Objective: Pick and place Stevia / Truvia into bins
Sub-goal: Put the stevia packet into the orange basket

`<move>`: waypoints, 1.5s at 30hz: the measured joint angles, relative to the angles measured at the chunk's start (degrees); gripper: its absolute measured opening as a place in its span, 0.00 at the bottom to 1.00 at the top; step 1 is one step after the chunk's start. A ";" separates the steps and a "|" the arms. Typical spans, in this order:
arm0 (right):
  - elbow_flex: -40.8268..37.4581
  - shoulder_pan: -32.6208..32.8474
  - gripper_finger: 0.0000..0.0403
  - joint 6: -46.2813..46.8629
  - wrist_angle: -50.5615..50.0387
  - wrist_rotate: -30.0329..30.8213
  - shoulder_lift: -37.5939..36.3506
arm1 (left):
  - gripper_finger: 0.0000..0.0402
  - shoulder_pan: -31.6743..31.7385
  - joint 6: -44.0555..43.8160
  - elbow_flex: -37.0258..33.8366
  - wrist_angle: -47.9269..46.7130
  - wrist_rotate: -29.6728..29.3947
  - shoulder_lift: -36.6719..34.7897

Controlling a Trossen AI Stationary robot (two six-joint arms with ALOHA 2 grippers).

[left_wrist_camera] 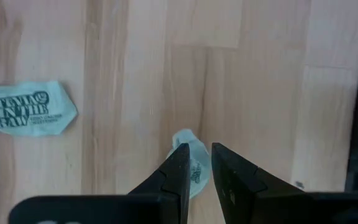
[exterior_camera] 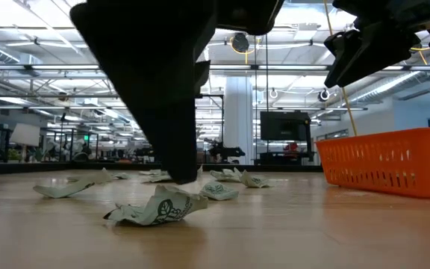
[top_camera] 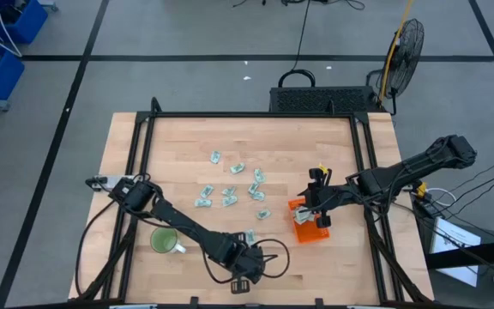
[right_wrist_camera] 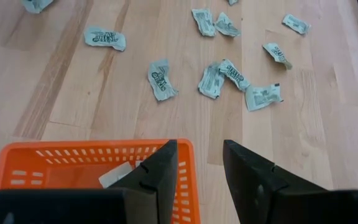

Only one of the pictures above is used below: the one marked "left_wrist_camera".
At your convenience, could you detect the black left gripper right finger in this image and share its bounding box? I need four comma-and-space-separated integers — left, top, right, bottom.
211, 142, 310, 224

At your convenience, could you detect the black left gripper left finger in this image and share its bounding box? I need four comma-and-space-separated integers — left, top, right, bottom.
127, 142, 191, 224

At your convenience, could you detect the white green sweetener packet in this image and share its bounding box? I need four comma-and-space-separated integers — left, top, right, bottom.
0, 80, 79, 137
166, 129, 213, 199

